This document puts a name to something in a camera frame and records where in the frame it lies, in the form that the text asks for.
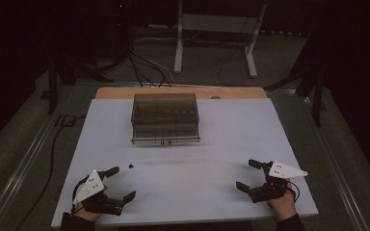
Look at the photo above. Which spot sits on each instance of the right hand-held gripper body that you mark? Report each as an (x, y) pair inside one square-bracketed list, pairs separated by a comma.
[(282, 171)]

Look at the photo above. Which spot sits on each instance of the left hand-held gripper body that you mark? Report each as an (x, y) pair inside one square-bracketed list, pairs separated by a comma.
[(90, 187)]

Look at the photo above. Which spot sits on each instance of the person's left hand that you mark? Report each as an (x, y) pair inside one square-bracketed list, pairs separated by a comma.
[(86, 214)]

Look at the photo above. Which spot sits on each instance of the person's right hand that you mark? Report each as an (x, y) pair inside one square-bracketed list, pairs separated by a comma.
[(285, 205)]

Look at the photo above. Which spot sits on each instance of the white work board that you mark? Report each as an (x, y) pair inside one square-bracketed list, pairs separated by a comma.
[(189, 179)]

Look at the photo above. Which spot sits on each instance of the clear plastic drawer organiser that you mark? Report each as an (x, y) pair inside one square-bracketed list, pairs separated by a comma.
[(165, 118)]

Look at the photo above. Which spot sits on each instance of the wooden table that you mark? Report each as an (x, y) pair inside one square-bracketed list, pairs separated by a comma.
[(118, 93)]

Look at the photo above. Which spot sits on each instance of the black metal stand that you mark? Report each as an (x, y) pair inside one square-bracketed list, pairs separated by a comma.
[(58, 73), (311, 83)]

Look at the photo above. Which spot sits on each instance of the white metal stand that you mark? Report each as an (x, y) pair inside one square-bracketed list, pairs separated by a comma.
[(216, 24)]

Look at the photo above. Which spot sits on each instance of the aluminium floor rail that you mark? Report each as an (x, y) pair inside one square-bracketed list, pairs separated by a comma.
[(337, 166), (22, 163)]

